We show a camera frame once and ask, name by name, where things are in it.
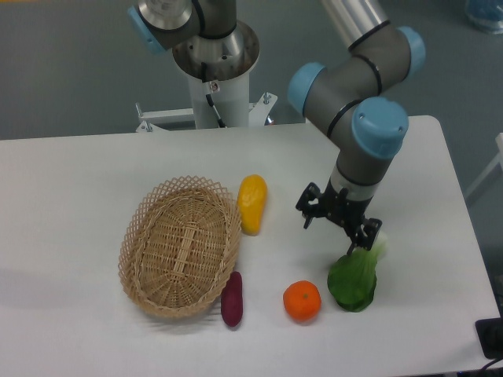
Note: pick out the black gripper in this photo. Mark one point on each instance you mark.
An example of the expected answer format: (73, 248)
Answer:
(336, 207)

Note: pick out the orange fruit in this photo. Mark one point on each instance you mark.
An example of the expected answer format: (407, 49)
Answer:
(302, 301)

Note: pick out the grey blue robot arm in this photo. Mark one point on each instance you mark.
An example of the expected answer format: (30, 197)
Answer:
(345, 103)

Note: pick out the green bok choy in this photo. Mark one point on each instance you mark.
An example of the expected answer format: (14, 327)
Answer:
(352, 278)

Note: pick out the yellow mango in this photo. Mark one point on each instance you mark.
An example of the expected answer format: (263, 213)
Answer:
(251, 200)

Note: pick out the purple sweet potato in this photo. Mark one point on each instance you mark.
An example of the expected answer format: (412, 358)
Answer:
(232, 306)

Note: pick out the woven wicker basket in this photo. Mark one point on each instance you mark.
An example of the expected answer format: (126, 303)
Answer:
(180, 247)

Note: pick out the black device at table edge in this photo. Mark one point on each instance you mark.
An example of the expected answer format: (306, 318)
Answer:
(489, 332)

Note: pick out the blue bag in corner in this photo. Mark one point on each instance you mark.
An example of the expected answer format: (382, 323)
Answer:
(486, 15)

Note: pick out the white frame at right edge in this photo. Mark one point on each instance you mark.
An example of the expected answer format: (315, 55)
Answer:
(488, 175)

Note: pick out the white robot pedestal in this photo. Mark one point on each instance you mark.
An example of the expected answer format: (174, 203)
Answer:
(217, 73)

